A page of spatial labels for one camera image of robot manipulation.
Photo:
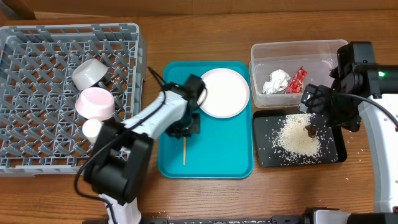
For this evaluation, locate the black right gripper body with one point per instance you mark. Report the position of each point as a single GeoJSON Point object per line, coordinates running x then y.
{"type": "Point", "coordinates": [347, 121]}

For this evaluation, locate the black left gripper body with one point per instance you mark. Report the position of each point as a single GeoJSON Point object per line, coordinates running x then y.
{"type": "Point", "coordinates": [187, 127]}

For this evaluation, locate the red snack wrapper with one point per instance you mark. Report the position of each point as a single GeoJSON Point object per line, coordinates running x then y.
{"type": "Point", "coordinates": [296, 85]}

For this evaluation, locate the large white plate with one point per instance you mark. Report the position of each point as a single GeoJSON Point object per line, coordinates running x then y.
{"type": "Point", "coordinates": [226, 93]}

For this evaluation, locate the white tissue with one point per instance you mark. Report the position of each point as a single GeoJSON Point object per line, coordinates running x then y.
{"type": "Point", "coordinates": [279, 81]}

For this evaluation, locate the cream white cup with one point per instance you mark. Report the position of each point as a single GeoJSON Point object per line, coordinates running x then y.
{"type": "Point", "coordinates": [91, 129]}

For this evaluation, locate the small pink-white bowl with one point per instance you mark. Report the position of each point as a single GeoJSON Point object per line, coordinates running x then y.
{"type": "Point", "coordinates": [95, 103]}

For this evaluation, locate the grey-white bowl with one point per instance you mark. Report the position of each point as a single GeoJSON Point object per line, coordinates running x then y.
{"type": "Point", "coordinates": [89, 73]}

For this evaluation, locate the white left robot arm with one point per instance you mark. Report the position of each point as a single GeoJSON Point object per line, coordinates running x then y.
{"type": "Point", "coordinates": [119, 162]}

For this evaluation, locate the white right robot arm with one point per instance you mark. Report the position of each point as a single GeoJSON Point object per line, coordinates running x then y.
{"type": "Point", "coordinates": [363, 92]}

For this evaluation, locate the black waste tray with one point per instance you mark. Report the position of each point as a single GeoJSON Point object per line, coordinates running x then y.
{"type": "Point", "coordinates": [267, 155]}

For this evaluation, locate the brown food scrap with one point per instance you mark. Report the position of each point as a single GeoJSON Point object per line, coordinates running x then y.
{"type": "Point", "coordinates": [311, 130]}

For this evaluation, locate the teal plastic tray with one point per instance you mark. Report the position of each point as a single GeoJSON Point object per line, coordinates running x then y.
{"type": "Point", "coordinates": [223, 149]}

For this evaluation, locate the pile of rice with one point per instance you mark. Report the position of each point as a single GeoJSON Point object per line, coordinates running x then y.
{"type": "Point", "coordinates": [297, 137]}

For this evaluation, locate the clear plastic bin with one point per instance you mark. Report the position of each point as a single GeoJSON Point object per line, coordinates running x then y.
{"type": "Point", "coordinates": [317, 57]}

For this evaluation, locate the grey dish rack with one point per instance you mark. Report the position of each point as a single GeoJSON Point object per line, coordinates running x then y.
{"type": "Point", "coordinates": [41, 132]}

